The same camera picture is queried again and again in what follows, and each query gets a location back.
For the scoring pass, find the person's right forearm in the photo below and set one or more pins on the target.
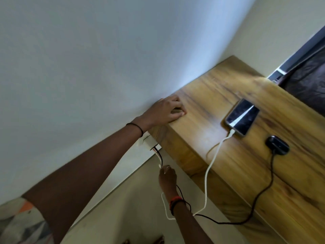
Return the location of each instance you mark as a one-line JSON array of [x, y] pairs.
[[190, 228]]

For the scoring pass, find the brown leaf-patterned curtain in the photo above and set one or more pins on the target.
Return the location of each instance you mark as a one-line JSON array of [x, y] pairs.
[[307, 83]]

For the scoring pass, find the black smartphone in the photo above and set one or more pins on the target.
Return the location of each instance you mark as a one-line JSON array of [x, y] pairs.
[[242, 118]]

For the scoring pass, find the black thread wristband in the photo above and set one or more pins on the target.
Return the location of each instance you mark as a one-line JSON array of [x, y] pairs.
[[138, 127]]

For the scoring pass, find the person's left hand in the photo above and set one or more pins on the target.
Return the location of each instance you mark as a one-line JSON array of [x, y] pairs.
[[162, 111]]

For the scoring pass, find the white wall socket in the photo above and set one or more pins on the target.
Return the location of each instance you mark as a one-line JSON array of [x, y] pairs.
[[147, 141]]

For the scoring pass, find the black earbuds case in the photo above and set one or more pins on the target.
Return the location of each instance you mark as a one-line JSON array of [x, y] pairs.
[[278, 145]]

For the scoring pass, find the person's right hand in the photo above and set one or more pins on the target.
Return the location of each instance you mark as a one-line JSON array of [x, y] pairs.
[[168, 180]]

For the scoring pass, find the red wristband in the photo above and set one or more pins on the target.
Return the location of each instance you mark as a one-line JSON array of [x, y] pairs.
[[175, 199]]

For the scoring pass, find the person's left forearm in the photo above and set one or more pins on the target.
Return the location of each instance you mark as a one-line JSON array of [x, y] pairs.
[[83, 172]]

